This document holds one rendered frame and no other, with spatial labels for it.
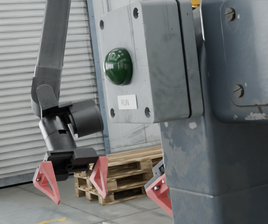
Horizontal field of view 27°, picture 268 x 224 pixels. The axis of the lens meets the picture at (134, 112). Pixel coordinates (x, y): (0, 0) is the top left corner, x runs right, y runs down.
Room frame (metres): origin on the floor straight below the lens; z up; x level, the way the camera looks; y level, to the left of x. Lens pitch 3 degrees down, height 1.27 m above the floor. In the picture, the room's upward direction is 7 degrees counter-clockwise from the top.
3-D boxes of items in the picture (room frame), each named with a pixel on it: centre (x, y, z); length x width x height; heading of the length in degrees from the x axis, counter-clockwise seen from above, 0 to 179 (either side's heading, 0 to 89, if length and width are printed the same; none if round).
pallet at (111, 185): (6.54, 0.08, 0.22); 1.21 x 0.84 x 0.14; 118
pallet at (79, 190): (6.54, 0.09, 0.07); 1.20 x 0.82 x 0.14; 116
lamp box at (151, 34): (0.45, -0.02, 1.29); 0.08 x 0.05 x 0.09; 28
